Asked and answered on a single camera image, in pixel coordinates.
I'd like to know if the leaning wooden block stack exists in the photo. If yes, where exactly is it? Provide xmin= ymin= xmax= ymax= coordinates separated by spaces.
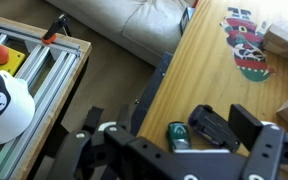
xmin=262 ymin=22 xmax=288 ymax=64

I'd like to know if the wooden table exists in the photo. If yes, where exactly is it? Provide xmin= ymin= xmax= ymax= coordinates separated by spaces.
xmin=136 ymin=0 xmax=288 ymax=180

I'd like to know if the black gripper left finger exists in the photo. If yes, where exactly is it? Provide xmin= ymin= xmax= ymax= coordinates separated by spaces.
xmin=46 ymin=104 xmax=142 ymax=180

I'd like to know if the white leather sofa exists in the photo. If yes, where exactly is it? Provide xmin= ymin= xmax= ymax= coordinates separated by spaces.
xmin=45 ymin=0 xmax=200 ymax=68

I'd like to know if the green toy car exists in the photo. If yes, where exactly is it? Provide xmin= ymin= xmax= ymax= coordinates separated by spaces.
xmin=165 ymin=120 xmax=193 ymax=154

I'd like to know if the red green Santa cutout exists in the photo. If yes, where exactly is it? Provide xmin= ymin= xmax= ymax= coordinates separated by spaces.
xmin=219 ymin=6 xmax=276 ymax=83

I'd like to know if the yellow emergency stop button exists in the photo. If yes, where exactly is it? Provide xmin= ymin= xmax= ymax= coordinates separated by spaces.
xmin=0 ymin=42 xmax=27 ymax=77

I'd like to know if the orange black clamp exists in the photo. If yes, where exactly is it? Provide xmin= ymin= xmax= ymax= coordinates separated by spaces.
xmin=40 ymin=13 xmax=71 ymax=46

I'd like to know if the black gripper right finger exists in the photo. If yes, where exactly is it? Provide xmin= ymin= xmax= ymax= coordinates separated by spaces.
xmin=227 ymin=103 xmax=288 ymax=180

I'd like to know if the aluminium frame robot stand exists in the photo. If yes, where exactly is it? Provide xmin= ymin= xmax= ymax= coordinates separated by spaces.
xmin=0 ymin=14 xmax=93 ymax=180

